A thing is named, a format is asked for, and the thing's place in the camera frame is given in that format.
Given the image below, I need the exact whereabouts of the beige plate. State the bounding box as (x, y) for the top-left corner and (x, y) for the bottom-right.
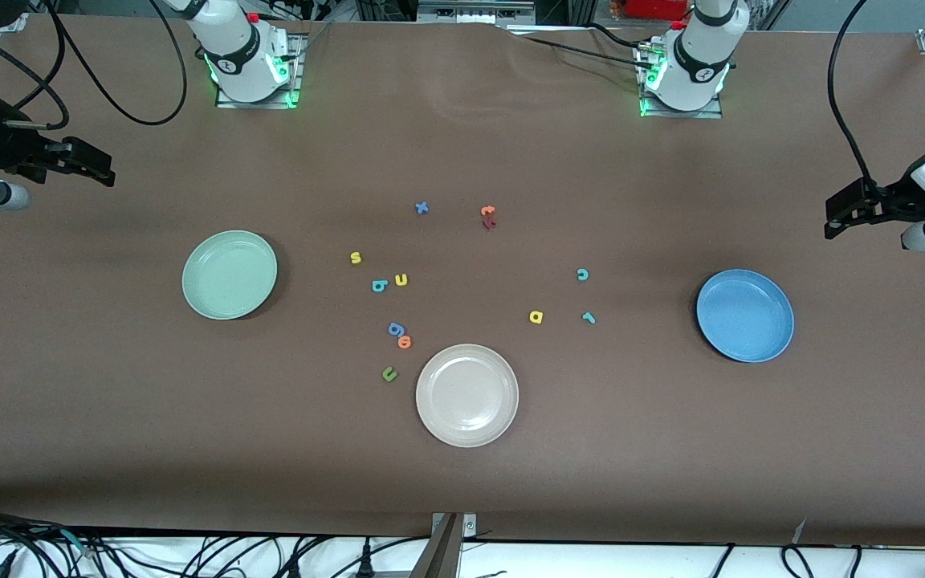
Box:
(415, 344), (520, 448)

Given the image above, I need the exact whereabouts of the black base cable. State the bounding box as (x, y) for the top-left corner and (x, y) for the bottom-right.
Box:
(511, 31), (648, 69)
(587, 22), (644, 49)

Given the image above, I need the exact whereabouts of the grey metal box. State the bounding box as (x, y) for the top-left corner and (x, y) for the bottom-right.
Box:
(417, 0), (536, 23)

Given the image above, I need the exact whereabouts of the small metal bracket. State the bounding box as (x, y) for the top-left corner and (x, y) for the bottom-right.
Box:
(430, 514), (478, 537)

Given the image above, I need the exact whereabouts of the blue plate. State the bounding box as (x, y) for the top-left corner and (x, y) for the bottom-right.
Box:
(695, 268), (795, 364)

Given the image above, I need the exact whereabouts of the aluminium profile post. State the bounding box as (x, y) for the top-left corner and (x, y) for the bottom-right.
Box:
(409, 514), (463, 578)

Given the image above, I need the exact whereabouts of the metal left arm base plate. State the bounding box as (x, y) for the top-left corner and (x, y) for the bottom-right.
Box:
(638, 40), (724, 120)

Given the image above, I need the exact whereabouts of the teal floor cable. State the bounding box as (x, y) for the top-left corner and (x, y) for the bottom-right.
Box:
(61, 528), (98, 559)

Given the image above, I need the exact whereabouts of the red background object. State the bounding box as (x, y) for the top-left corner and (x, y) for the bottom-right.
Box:
(623, 0), (692, 21)

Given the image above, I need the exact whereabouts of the green plate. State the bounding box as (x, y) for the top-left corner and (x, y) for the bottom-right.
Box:
(181, 230), (279, 321)

